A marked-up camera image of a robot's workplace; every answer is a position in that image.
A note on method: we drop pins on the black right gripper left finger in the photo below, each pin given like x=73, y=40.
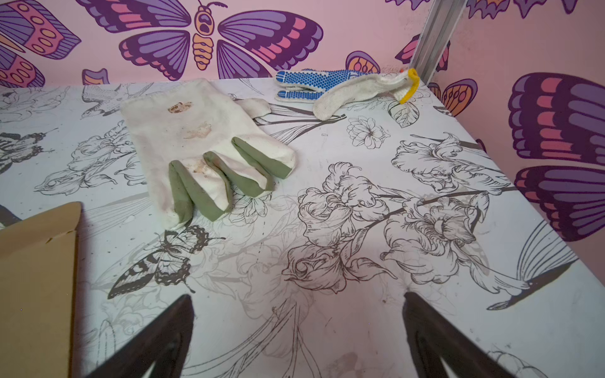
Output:
x=159, y=350

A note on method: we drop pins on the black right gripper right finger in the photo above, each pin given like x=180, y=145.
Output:
x=435, y=342

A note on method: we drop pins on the brown kraft file bag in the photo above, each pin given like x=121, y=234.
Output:
x=38, y=279

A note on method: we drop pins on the blue dotted knit glove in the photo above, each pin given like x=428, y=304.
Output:
x=309, y=85

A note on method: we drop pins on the aluminium frame post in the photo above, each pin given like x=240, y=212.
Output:
x=443, y=18

